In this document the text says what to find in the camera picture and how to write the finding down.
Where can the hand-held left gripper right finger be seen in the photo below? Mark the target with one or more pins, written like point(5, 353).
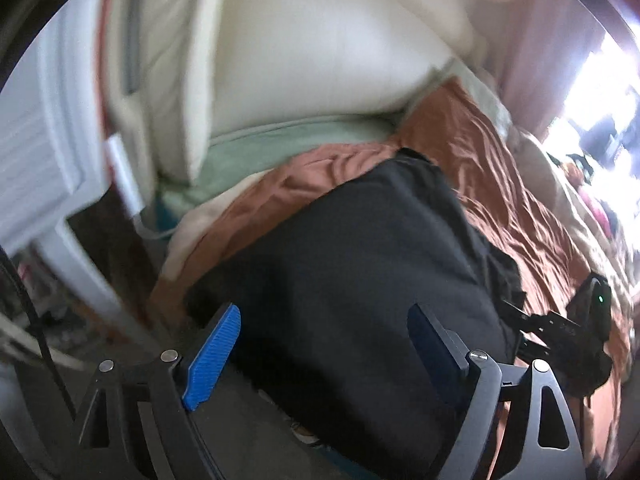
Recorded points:
point(435, 350)

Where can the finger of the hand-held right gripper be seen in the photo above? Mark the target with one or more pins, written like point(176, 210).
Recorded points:
point(537, 351)
point(542, 322)

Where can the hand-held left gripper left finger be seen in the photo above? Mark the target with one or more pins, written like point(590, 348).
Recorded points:
point(212, 355)

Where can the black shirt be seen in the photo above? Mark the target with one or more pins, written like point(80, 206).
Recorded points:
point(350, 260)

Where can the beige blanket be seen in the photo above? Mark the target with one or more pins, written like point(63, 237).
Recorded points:
point(565, 210)

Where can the cream under sheet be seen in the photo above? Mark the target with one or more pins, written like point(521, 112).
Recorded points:
point(200, 230)

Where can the dark plush toy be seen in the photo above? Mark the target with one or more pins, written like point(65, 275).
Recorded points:
point(575, 162)

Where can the orange bed sheet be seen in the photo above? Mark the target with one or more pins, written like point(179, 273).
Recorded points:
point(475, 160)

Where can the pale green pillow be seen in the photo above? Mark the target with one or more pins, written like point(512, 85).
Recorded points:
point(300, 135)

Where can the pink curtain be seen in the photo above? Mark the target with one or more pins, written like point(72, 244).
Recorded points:
point(545, 50)

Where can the white pillow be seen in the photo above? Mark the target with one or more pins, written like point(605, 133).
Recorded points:
point(310, 45)

